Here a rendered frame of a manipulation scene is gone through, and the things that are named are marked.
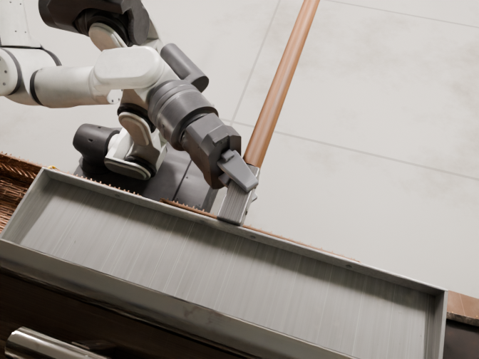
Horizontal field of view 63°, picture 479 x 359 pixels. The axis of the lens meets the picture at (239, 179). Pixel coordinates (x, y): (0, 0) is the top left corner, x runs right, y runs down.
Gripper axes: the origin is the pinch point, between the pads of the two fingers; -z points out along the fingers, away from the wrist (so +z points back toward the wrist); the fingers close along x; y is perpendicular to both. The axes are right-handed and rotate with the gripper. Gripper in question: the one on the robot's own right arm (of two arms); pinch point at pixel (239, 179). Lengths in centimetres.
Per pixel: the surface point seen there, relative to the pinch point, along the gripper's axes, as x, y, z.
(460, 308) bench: -62, 45, -40
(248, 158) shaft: 1.4, 2.6, 1.3
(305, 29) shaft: 1.0, 27.7, 17.1
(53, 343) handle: 26.6, -22.3, -14.3
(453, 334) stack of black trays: -37, 26, -38
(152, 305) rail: 23.6, -17.7, -14.7
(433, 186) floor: -120, 116, -5
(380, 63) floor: -120, 160, 69
